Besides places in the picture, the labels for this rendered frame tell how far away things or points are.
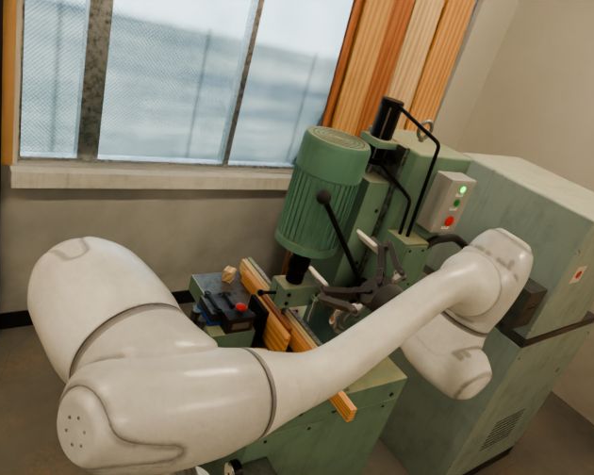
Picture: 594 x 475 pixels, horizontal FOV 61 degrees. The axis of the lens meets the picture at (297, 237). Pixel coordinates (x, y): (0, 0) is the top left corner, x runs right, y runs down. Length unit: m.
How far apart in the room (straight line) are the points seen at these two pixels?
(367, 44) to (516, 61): 1.30
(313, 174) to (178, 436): 0.87
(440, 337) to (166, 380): 0.54
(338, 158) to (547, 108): 2.54
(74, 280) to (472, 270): 0.55
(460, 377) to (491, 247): 0.22
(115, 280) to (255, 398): 0.19
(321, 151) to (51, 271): 0.77
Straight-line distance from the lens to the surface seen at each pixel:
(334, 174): 1.22
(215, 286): 1.64
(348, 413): 1.32
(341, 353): 0.65
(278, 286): 1.42
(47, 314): 0.57
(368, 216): 1.37
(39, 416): 2.42
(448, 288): 0.74
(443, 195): 1.38
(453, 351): 0.88
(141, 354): 0.48
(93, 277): 0.56
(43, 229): 2.56
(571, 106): 3.56
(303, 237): 1.29
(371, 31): 2.81
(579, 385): 3.66
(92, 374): 0.46
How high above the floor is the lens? 1.80
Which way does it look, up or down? 25 degrees down
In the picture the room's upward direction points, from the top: 17 degrees clockwise
